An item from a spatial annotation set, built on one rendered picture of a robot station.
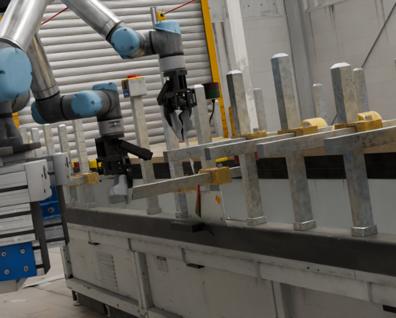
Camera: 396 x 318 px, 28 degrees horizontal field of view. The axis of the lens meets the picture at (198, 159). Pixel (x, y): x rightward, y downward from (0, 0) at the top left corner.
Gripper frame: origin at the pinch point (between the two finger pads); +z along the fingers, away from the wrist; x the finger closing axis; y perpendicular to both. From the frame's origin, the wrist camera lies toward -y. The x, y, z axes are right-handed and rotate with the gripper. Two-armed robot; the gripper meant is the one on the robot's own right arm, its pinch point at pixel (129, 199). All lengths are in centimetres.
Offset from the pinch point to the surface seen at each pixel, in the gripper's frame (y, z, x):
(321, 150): -48, -6, 33
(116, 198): -4.8, 1.1, -23.6
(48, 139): -29, -22, -177
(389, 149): -48, -5, 62
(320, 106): -138, -17, -90
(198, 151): -12.2, -11.7, 26.4
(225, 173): -31.1, -2.6, 4.8
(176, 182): -15.7, -2.4, 1.4
